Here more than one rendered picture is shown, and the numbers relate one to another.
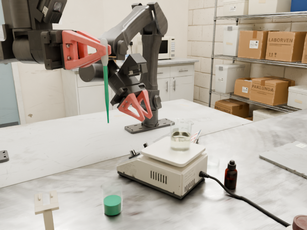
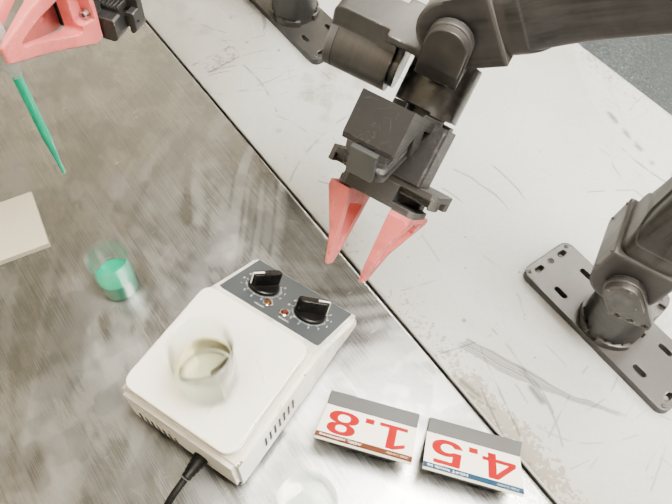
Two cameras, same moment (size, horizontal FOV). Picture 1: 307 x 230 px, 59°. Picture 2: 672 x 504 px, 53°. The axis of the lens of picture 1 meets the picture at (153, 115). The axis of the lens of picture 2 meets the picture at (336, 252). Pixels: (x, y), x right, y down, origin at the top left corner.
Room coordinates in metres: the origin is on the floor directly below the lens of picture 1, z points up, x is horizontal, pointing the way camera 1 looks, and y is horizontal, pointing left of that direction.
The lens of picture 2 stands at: (0.68, -0.29, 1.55)
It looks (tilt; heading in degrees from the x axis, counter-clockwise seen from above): 58 degrees down; 84
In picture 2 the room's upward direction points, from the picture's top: 3 degrees clockwise
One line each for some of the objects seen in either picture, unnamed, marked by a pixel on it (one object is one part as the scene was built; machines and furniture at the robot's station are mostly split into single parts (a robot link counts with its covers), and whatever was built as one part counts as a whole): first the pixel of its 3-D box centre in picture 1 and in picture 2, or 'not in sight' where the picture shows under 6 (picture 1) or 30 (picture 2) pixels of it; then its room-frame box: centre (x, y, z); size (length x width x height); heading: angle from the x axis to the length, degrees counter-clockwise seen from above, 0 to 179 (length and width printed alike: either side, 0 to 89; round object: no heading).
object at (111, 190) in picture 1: (112, 198); (113, 271); (0.48, 0.09, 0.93); 0.04 x 0.04 x 0.06
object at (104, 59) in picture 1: (103, 51); not in sight; (0.48, 0.09, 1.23); 0.01 x 0.01 x 0.04; 65
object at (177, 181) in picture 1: (164, 163); (240, 362); (0.62, -0.03, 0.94); 0.22 x 0.13 x 0.08; 54
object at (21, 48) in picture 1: (32, 46); not in sight; (0.55, 0.24, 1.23); 0.07 x 0.06 x 0.07; 65
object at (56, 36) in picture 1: (84, 50); (29, 10); (0.49, 0.12, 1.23); 0.09 x 0.07 x 0.07; 65
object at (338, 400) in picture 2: not in sight; (368, 425); (0.74, -0.09, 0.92); 0.09 x 0.06 x 0.04; 161
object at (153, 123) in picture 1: (150, 117); (622, 307); (1.00, 0.01, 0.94); 0.20 x 0.07 x 0.08; 122
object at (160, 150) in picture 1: (173, 149); (218, 365); (0.60, -0.05, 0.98); 0.12 x 0.12 x 0.01; 54
